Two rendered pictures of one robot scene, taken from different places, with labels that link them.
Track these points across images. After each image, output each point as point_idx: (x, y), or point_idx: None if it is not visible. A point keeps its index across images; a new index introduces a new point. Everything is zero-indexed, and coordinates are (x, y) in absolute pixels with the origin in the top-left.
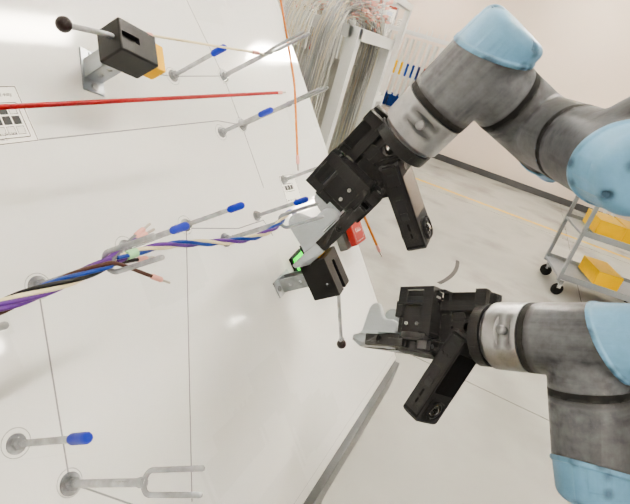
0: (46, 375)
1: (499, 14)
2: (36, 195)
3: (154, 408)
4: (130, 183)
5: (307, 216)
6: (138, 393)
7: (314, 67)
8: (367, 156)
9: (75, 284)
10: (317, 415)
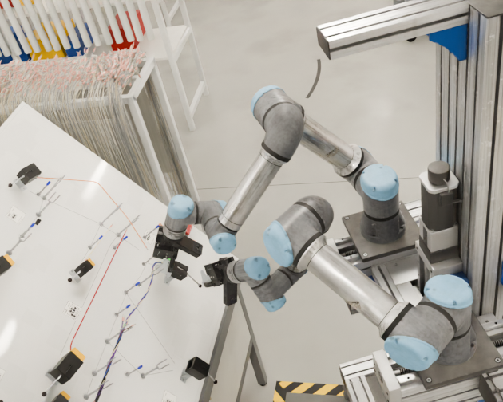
0: (122, 358)
1: (174, 208)
2: (91, 321)
3: (150, 348)
4: (104, 296)
5: (160, 265)
6: (144, 348)
7: (121, 127)
8: (165, 242)
9: (113, 334)
10: (206, 313)
